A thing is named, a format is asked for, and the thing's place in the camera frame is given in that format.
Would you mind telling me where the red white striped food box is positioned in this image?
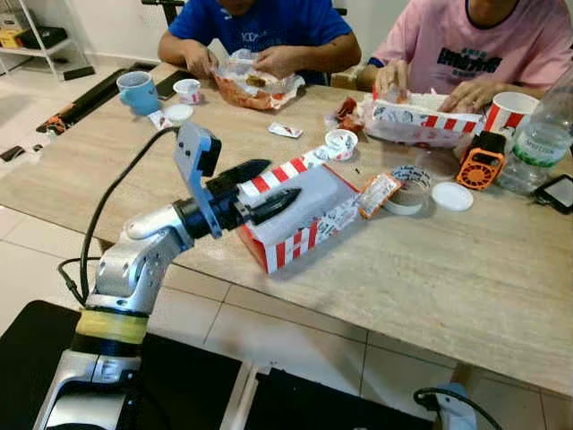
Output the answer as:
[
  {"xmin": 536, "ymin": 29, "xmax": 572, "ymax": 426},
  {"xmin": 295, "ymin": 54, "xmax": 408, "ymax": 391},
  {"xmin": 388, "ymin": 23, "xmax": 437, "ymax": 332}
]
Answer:
[{"xmin": 235, "ymin": 146, "xmax": 363, "ymax": 275}]

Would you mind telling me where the red white paper cup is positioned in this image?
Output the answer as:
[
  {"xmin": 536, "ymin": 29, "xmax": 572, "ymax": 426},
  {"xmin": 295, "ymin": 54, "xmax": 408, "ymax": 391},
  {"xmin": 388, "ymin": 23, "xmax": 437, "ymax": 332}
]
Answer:
[{"xmin": 482, "ymin": 90, "xmax": 541, "ymax": 144}]

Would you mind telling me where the white shelf rack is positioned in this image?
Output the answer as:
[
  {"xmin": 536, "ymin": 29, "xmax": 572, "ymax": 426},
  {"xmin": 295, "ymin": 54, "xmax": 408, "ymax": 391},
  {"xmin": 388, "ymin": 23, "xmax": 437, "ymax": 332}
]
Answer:
[{"xmin": 0, "ymin": 0, "xmax": 95, "ymax": 82}]

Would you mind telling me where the person in blue shirt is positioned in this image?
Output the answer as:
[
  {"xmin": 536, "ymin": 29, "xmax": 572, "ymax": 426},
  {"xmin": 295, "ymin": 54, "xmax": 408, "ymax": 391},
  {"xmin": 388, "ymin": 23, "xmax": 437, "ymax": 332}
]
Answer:
[{"xmin": 158, "ymin": 0, "xmax": 363, "ymax": 86}]

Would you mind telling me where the large clear water bottle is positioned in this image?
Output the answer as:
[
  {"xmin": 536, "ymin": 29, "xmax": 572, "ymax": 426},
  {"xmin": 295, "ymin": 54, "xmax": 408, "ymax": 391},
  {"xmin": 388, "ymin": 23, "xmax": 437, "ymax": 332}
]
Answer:
[{"xmin": 497, "ymin": 67, "xmax": 573, "ymax": 196}]

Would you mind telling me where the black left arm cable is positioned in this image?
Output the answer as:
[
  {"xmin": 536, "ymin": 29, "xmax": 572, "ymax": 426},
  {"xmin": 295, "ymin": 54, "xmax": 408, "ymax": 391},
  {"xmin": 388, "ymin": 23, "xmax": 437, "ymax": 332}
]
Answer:
[{"xmin": 58, "ymin": 125, "xmax": 180, "ymax": 305}]

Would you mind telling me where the small white sauce cup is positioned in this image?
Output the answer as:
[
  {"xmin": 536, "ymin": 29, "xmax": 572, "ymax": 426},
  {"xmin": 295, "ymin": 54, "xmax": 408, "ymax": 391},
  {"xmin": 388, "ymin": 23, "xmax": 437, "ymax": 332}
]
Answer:
[
  {"xmin": 324, "ymin": 129, "xmax": 360, "ymax": 162},
  {"xmin": 173, "ymin": 78, "xmax": 203, "ymax": 106}
]

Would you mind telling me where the white ketchup sachet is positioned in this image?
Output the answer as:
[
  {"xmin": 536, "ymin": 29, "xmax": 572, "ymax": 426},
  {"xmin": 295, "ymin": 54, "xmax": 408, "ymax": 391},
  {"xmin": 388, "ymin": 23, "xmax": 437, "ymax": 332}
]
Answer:
[{"xmin": 268, "ymin": 122, "xmax": 304, "ymax": 140}]

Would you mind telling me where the long black floor bar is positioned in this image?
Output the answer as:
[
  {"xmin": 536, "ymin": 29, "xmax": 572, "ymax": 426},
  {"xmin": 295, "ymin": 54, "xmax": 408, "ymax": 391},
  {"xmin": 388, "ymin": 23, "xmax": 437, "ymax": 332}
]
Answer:
[{"xmin": 36, "ymin": 61, "xmax": 158, "ymax": 135}]

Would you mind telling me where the clear plastic food bag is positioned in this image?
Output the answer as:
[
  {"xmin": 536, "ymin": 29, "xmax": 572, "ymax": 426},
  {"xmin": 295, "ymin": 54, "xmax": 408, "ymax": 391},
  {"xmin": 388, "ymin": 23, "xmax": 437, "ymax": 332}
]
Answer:
[{"xmin": 210, "ymin": 49, "xmax": 305, "ymax": 112}]

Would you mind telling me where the white floor tape stripe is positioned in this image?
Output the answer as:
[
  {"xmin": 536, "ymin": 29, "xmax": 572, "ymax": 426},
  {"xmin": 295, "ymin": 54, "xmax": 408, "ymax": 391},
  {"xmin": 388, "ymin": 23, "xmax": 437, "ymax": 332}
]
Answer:
[{"xmin": 219, "ymin": 361, "xmax": 269, "ymax": 430}]

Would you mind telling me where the white round lid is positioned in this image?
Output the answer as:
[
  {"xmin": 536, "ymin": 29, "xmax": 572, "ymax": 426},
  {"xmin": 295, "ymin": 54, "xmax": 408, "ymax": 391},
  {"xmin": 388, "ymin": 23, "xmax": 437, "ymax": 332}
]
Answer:
[{"xmin": 431, "ymin": 182, "xmax": 475, "ymax": 213}]

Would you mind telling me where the orange bordered card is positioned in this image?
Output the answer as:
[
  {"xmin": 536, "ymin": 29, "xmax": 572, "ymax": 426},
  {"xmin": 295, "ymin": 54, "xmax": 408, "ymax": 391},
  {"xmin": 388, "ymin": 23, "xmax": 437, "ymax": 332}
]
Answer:
[{"xmin": 355, "ymin": 173, "xmax": 403, "ymax": 221}]

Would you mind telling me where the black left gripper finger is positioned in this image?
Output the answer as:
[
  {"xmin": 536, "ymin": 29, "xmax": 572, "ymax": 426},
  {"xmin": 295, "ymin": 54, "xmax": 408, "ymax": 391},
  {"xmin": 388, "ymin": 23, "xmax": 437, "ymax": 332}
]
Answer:
[
  {"xmin": 244, "ymin": 188, "xmax": 303, "ymax": 227},
  {"xmin": 208, "ymin": 159, "xmax": 272, "ymax": 194}
]

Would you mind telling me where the white tape roll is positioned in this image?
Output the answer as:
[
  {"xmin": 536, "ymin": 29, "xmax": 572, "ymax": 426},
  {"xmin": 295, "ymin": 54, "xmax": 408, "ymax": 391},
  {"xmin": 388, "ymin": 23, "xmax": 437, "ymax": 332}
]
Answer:
[{"xmin": 381, "ymin": 165, "xmax": 434, "ymax": 217}]

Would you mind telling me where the blue mug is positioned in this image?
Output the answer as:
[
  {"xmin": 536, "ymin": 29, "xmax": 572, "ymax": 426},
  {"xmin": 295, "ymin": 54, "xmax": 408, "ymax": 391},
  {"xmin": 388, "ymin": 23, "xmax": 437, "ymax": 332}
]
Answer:
[{"xmin": 116, "ymin": 70, "xmax": 162, "ymax": 117}]

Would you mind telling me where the black smartphone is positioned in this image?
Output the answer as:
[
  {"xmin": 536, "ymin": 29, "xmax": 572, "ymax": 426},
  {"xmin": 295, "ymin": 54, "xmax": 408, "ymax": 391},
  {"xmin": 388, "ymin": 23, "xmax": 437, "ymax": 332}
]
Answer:
[{"xmin": 537, "ymin": 174, "xmax": 573, "ymax": 215}]

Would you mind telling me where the orange black device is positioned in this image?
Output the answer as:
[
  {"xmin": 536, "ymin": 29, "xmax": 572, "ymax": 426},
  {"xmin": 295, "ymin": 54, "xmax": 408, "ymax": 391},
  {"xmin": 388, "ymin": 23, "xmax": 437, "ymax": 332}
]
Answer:
[{"xmin": 455, "ymin": 132, "xmax": 508, "ymax": 191}]

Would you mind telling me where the small white cup lid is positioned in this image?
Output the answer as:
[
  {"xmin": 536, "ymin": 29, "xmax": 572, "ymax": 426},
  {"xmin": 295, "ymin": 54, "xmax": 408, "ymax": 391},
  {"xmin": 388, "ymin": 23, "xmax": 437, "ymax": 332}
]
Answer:
[{"xmin": 165, "ymin": 103, "xmax": 195, "ymax": 124}]

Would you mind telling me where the dark carpet mat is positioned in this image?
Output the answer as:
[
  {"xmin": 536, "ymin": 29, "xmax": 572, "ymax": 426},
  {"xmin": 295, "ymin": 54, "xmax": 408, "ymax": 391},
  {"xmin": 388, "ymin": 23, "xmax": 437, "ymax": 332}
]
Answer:
[{"xmin": 0, "ymin": 300, "xmax": 440, "ymax": 430}]

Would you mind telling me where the person in pink shirt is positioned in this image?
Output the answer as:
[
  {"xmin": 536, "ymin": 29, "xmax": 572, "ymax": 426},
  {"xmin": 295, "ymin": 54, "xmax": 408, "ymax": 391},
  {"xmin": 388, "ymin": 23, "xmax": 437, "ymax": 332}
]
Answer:
[{"xmin": 356, "ymin": 0, "xmax": 573, "ymax": 113}]

